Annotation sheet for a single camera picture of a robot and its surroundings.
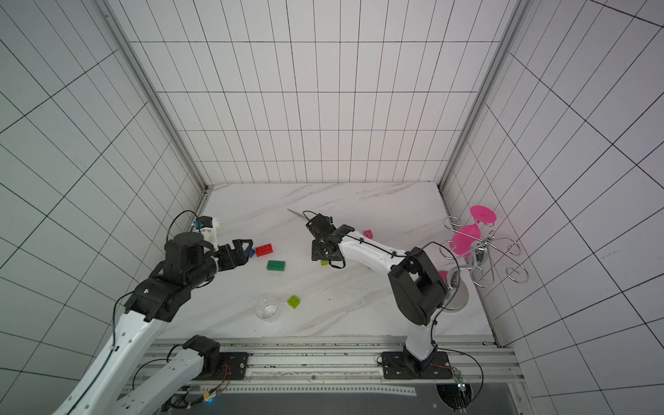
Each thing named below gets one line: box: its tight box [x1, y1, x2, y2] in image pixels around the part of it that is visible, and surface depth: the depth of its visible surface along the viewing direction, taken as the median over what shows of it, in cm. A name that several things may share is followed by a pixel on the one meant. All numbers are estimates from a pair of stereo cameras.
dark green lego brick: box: [266, 260, 287, 272], surface depth 94 cm
